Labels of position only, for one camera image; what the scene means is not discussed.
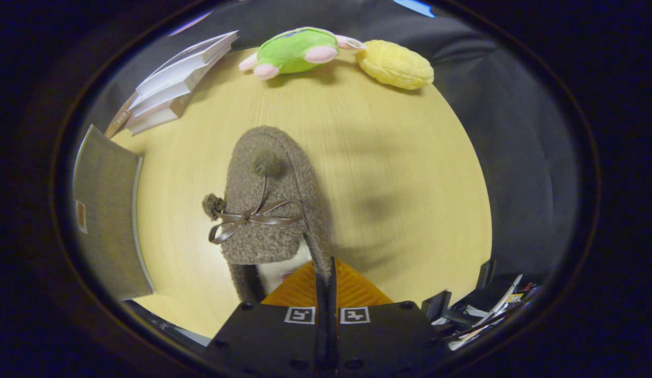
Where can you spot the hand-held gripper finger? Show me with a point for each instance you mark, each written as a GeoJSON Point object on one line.
{"type": "Point", "coordinates": [321, 325]}
{"type": "Point", "coordinates": [332, 325]}

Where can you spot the brown fuzzy slipper shoe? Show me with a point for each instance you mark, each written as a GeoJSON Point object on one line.
{"type": "Point", "coordinates": [262, 231]}

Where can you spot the grey fabric storage box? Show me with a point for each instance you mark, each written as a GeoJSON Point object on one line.
{"type": "Point", "coordinates": [110, 220]}

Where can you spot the small dark box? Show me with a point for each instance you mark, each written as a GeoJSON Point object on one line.
{"type": "Point", "coordinates": [436, 305]}

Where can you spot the scattered white papers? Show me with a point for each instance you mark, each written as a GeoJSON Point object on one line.
{"type": "Point", "coordinates": [496, 308]}

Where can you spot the thick white book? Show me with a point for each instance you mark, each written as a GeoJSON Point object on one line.
{"type": "Point", "coordinates": [157, 116]}
{"type": "Point", "coordinates": [168, 92]}

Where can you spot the yellow plush toy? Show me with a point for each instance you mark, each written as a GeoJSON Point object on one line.
{"type": "Point", "coordinates": [396, 65]}

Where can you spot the green plush toy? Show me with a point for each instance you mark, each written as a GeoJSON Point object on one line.
{"type": "Point", "coordinates": [294, 52]}

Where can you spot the brown book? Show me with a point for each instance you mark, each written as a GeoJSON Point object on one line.
{"type": "Point", "coordinates": [118, 119]}

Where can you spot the white book with portrait cover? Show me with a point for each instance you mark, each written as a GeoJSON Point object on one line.
{"type": "Point", "coordinates": [194, 55]}

